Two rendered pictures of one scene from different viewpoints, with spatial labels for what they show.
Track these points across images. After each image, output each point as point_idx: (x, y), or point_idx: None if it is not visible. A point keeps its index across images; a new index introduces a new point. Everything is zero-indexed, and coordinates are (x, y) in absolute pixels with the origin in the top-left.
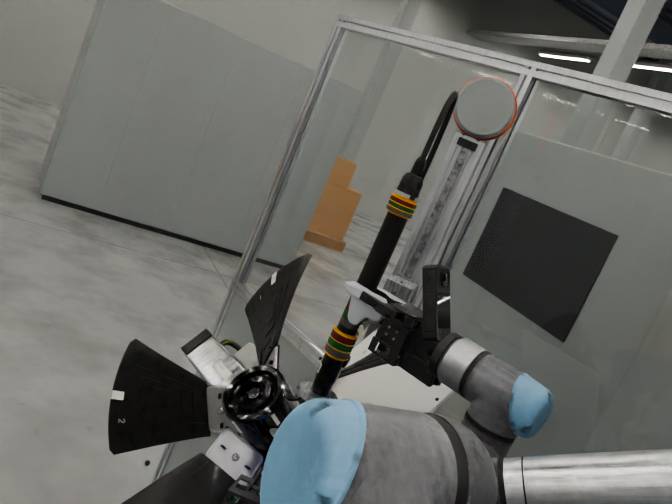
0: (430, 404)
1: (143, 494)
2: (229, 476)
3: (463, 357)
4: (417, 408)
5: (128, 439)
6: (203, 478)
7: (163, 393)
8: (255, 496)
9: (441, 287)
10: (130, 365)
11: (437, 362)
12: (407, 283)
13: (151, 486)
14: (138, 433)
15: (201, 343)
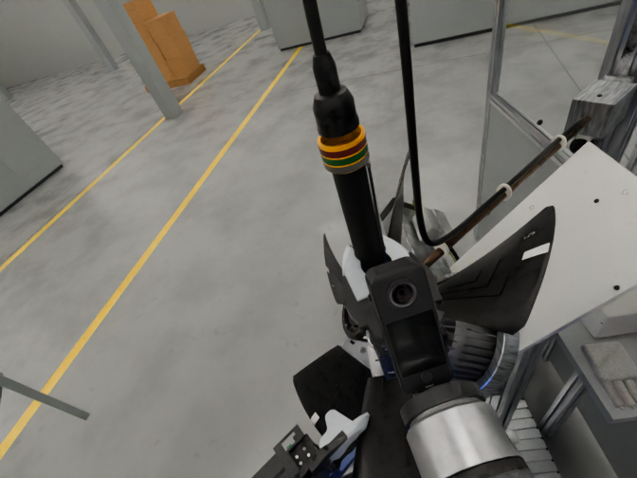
0: (605, 293)
1: (311, 366)
2: (360, 364)
3: (426, 464)
4: (585, 294)
5: (338, 297)
6: (341, 363)
7: (337, 277)
8: (289, 461)
9: (396, 312)
10: (325, 251)
11: (408, 430)
12: (613, 91)
13: (314, 362)
14: (340, 296)
15: (390, 211)
